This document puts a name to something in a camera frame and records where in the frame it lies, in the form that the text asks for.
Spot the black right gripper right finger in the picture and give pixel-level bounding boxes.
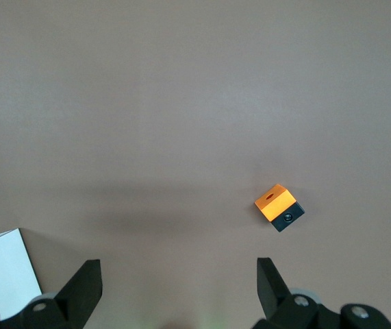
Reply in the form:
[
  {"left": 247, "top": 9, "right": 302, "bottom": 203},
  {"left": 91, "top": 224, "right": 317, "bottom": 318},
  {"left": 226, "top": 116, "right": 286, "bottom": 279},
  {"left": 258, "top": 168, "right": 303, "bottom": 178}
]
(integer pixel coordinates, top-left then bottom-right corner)
[{"left": 251, "top": 257, "right": 391, "bottom": 329}]

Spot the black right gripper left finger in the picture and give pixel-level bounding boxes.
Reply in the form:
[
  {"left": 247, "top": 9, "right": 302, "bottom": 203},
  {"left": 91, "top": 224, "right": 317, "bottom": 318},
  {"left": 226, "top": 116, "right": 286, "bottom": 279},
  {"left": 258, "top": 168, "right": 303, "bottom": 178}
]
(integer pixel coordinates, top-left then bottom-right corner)
[{"left": 0, "top": 258, "right": 105, "bottom": 329}]

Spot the white drawer cabinet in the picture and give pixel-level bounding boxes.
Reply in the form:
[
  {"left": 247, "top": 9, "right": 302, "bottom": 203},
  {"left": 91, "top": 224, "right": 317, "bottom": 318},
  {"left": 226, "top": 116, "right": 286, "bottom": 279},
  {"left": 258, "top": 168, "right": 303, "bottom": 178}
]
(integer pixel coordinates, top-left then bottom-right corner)
[{"left": 0, "top": 227, "right": 43, "bottom": 320}]

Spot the orange box with black base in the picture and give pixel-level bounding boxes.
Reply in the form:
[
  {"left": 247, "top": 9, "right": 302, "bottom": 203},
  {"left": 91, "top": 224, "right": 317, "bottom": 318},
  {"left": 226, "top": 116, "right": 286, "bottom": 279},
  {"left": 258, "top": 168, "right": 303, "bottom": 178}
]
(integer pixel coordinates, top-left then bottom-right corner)
[{"left": 253, "top": 183, "right": 307, "bottom": 234}]

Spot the brown table cover sheet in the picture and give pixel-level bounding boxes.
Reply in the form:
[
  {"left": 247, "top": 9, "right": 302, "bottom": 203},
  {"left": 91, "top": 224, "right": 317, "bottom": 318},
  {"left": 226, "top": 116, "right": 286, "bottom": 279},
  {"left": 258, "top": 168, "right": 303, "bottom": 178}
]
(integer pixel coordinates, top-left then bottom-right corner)
[{"left": 0, "top": 0, "right": 391, "bottom": 329}]

